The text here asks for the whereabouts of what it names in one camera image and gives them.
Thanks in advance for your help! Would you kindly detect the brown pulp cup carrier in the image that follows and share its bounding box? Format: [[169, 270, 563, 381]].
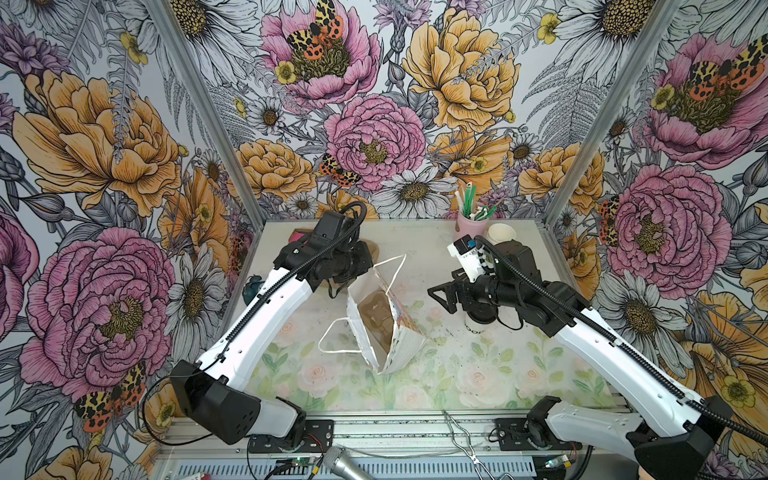
[[358, 289, 395, 353]]

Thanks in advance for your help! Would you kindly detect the green straws bundle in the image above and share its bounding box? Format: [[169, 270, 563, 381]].
[[454, 182, 498, 221]]

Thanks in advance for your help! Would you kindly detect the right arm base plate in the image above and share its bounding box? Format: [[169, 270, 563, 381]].
[[487, 417, 583, 453]]

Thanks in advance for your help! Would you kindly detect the black coffee cup lid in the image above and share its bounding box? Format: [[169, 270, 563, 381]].
[[466, 303, 498, 326]]

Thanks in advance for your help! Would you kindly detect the silver microphone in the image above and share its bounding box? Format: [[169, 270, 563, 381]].
[[322, 445, 373, 480]]

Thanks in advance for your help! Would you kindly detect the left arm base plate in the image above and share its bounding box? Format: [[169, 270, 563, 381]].
[[247, 419, 335, 454]]

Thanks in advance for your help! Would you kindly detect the stack of pulp carriers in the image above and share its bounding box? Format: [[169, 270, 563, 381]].
[[364, 240, 380, 264]]

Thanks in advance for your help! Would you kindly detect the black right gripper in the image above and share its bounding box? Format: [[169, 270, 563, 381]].
[[428, 267, 522, 314]]

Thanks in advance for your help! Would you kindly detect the pink straw holder cup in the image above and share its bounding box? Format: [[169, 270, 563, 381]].
[[454, 214, 489, 240]]

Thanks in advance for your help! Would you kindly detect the teal alarm clock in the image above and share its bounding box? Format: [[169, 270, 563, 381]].
[[242, 274, 264, 305]]

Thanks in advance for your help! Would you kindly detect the white paper coffee cup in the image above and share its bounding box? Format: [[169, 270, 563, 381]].
[[464, 317, 489, 334]]

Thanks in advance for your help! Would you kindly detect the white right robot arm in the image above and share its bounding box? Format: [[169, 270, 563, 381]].
[[427, 236, 767, 479]]

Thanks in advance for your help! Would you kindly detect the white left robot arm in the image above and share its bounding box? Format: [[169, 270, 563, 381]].
[[169, 201, 373, 449]]

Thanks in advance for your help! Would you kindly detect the white patterned paper gift bag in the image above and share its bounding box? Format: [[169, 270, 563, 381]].
[[318, 254, 426, 375]]

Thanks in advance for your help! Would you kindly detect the stack of paper cups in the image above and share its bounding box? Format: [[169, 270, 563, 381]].
[[486, 222, 516, 245]]

